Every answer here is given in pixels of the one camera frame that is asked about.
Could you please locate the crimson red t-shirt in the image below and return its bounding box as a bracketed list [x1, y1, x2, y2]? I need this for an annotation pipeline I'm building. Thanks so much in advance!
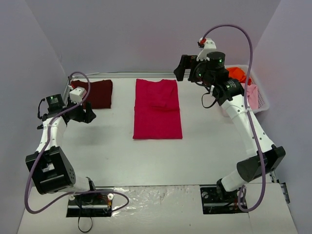
[133, 79, 183, 140]

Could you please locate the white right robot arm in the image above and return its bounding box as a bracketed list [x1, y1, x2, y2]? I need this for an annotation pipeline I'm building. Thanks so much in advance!
[174, 51, 286, 201]

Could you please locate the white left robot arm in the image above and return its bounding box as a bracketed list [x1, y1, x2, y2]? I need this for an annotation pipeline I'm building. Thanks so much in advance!
[25, 94, 98, 204]

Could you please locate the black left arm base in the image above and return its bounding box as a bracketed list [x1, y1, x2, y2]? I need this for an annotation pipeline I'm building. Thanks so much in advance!
[66, 187, 115, 232]

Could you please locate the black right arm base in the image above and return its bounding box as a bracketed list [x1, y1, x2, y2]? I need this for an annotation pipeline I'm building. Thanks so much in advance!
[200, 185, 247, 215]

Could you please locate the dark maroon folded t-shirt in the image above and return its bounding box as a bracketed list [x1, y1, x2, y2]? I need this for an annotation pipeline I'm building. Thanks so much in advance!
[82, 80, 113, 110]

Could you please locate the orange t-shirt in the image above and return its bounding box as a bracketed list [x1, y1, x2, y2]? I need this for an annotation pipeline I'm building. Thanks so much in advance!
[226, 67, 247, 83]

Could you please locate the light pink t-shirt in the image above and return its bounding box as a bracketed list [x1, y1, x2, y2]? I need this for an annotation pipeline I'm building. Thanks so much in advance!
[247, 84, 259, 111]

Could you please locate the white plastic laundry basket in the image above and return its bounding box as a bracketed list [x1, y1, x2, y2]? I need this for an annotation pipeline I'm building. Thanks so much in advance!
[226, 65, 270, 114]

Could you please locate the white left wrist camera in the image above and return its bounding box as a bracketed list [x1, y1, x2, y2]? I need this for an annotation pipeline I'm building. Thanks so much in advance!
[69, 87, 87, 104]

